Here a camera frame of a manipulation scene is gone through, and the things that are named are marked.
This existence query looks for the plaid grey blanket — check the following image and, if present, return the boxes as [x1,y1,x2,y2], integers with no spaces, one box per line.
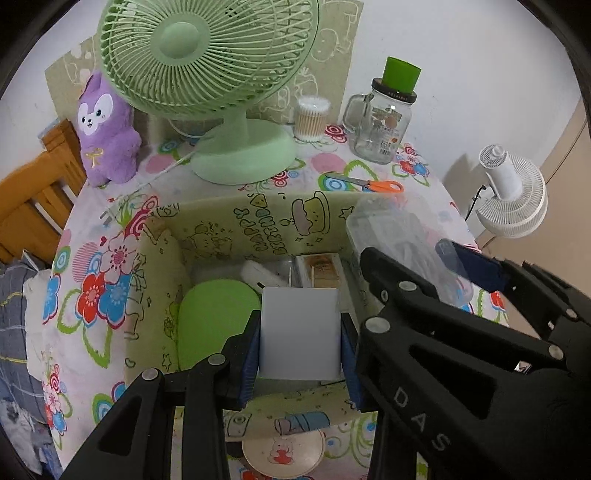
[0,261,51,425]

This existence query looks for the cotton swab container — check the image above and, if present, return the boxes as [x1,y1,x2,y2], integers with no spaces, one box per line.
[294,96,332,143]

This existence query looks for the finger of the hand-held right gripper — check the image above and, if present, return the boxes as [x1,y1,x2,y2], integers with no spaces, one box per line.
[360,247,552,352]
[435,238,591,356]

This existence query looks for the yellow-green printed storage box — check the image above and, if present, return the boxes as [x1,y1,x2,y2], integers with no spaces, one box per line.
[122,189,384,444]

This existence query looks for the glass jar mug green lid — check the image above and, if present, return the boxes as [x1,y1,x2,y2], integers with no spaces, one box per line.
[342,56,422,163]

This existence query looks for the wooden chair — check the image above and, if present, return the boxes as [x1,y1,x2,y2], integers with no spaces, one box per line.
[0,117,88,266]

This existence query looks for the green desk fan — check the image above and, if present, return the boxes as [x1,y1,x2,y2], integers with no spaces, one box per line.
[99,0,320,186]

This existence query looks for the clear plastic box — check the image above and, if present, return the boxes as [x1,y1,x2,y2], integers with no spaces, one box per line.
[345,194,476,311]

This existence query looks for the green oval case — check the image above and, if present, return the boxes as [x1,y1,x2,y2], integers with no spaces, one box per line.
[177,280,262,371]

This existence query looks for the white carton brown picture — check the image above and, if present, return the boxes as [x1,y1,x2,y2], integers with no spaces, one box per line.
[294,253,346,291]

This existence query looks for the white standing fan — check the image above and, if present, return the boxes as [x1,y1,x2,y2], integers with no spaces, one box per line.
[475,144,549,238]

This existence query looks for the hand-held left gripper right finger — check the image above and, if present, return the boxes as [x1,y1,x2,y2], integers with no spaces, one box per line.
[341,313,419,480]

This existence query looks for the round wooden coaster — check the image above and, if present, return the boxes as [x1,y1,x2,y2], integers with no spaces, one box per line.
[241,430,325,480]

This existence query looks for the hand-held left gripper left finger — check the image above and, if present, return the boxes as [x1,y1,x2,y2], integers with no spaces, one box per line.
[60,310,262,480]

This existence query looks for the orange handled scissors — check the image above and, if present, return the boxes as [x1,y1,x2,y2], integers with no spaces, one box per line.
[320,171,404,193]

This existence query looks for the purple plush toy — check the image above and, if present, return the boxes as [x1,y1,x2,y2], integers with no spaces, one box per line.
[75,71,142,188]

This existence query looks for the floral tablecloth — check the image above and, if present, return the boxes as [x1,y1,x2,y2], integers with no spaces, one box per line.
[28,122,509,480]

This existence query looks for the white fan cable with plug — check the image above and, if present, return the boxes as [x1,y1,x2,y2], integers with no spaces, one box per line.
[99,117,218,227]

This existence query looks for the white oblong gadget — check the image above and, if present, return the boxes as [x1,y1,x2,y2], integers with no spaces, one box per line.
[240,260,296,291]

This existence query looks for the white charger block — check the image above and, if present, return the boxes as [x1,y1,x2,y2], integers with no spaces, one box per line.
[260,286,341,378]

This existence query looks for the white patterned cloth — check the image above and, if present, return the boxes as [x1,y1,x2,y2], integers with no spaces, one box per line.
[0,399,51,476]

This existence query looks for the beige printed board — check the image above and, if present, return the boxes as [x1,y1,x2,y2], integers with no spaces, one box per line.
[45,0,363,139]

